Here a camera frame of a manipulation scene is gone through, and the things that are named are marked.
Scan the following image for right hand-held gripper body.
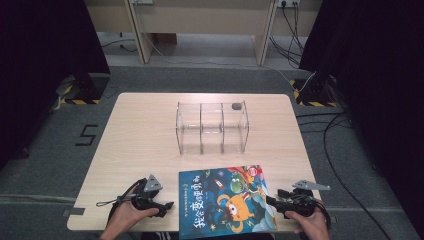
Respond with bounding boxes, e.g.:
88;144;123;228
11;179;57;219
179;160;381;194
278;179;331;219

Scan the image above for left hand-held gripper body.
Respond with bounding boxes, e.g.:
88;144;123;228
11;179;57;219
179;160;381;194
130;174;168;212

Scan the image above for blue cartoon picture book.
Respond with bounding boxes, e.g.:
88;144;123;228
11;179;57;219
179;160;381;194
178;164;278;240

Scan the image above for clear acrylic book rack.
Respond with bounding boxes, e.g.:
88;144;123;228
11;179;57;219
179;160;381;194
175;100;250;156

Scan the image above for person's left hand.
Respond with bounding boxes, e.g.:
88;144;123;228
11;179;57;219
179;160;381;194
108;186;160;234

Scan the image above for person's right hand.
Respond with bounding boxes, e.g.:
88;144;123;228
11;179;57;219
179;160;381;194
285;208;330;240

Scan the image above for person's black striped pants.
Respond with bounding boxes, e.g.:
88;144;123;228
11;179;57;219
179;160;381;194
141;231;276;240

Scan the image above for grey tape strip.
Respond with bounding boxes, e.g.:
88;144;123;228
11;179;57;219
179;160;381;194
61;207;86;217

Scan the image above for stand base with hazard tape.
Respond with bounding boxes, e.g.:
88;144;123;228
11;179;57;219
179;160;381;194
54;73;112;106
289;77;338;108

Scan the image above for black curtain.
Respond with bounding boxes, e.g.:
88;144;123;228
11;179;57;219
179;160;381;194
299;0;424;231
0;0;112;169

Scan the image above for beige wooden desk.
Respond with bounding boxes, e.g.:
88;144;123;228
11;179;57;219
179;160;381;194
83;0;323;66

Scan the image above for left hand-held gripper black cable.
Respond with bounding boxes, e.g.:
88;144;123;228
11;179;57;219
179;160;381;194
96;178;148;219

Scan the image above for hand-held gripper black cable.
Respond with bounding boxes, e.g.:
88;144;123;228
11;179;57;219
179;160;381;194
314;199;333;231
96;178;148;219

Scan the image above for right hand-held gripper black cable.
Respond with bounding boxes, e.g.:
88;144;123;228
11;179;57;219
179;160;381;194
314;199;333;231

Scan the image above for long black floor cable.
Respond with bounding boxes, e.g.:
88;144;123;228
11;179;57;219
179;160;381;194
322;113;392;240

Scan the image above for bundle of black power cables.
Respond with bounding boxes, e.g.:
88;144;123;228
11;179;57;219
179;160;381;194
269;2;307;70

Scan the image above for short black floor cable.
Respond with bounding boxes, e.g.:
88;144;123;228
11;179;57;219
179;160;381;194
100;32;138;53

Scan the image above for white wall power socket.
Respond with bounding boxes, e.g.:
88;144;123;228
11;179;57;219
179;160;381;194
277;0;301;9

